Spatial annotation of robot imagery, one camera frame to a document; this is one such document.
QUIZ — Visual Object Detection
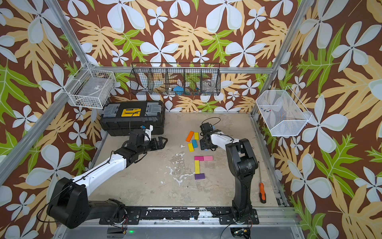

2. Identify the white wire basket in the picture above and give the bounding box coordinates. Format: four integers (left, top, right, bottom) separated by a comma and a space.
256, 90, 312, 137
64, 63, 116, 109

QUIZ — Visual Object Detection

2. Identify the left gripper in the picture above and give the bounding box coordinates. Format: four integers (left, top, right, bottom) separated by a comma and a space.
137, 136, 168, 156

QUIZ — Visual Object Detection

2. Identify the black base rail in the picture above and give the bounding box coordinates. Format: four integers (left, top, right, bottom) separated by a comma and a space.
99, 207, 259, 226

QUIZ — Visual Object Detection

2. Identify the orange block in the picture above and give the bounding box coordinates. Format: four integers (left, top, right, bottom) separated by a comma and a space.
186, 131, 194, 142

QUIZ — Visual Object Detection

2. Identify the purple block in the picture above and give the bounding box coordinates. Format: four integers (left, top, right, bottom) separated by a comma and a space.
195, 173, 206, 180

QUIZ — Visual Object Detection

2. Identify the blue object in basket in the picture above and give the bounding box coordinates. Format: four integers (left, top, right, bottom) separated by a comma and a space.
173, 86, 184, 95

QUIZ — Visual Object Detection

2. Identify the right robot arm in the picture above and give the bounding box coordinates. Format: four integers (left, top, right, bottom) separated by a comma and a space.
200, 122, 259, 221

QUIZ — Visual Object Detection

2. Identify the white wire basket left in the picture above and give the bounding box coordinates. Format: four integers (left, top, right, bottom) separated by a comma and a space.
64, 63, 116, 109

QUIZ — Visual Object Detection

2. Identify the teal block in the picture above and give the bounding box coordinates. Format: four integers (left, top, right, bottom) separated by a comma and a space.
192, 139, 198, 148

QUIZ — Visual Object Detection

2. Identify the white wire basket right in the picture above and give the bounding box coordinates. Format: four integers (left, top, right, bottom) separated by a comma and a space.
256, 90, 312, 137

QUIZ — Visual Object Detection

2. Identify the long yellow block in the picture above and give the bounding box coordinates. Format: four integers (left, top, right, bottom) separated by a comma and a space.
195, 160, 201, 174

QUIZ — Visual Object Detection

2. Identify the black toolbox yellow handle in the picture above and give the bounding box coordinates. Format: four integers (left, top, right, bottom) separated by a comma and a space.
99, 101, 165, 136

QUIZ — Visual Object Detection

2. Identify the orange handled tool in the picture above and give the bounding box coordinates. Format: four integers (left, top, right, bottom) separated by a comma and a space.
259, 182, 267, 204

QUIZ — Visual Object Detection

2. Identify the small yellow block top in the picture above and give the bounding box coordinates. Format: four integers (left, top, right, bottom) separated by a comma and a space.
194, 132, 200, 140

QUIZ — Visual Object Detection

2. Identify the magenta block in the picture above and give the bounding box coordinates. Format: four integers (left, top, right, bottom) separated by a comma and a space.
194, 156, 204, 161

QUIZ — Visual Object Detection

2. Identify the black wire basket rear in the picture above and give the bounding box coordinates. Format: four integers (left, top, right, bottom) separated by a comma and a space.
128, 63, 221, 96

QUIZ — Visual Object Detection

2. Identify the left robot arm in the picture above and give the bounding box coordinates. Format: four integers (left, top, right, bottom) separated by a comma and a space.
47, 128, 168, 229

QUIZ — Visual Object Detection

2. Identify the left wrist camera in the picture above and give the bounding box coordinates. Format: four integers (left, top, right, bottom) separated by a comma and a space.
142, 124, 154, 141

